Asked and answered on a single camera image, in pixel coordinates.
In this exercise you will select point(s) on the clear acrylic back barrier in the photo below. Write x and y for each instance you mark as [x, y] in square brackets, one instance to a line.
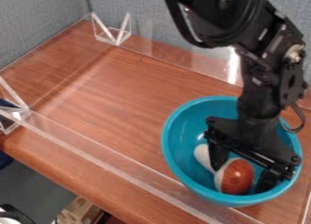
[198, 60]

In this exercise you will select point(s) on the clear acrylic left bracket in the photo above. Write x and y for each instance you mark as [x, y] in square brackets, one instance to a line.
[13, 109]

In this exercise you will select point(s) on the black white object bottom left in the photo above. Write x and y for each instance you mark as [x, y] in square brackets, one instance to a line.
[13, 216]

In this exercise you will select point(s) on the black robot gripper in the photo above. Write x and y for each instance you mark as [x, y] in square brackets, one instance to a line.
[253, 139]

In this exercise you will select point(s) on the light wooden block below table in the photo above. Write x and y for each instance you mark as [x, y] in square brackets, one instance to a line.
[81, 212]

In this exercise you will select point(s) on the clear acrylic front barrier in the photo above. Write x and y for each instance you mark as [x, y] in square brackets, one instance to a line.
[136, 193]

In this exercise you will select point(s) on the clear acrylic barrier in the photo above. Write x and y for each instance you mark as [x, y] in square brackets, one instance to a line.
[136, 193]
[198, 60]

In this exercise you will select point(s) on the toy mushroom brown cap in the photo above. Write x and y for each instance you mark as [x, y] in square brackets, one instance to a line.
[233, 177]

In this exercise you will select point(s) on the blue plastic bowl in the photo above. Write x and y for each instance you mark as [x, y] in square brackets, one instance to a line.
[182, 134]

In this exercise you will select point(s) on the dark blue object at edge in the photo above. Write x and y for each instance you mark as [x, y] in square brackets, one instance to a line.
[4, 136]

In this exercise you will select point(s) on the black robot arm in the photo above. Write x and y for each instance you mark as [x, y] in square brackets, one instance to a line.
[269, 45]

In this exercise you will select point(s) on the clear acrylic corner bracket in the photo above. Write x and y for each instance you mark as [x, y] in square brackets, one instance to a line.
[110, 35]

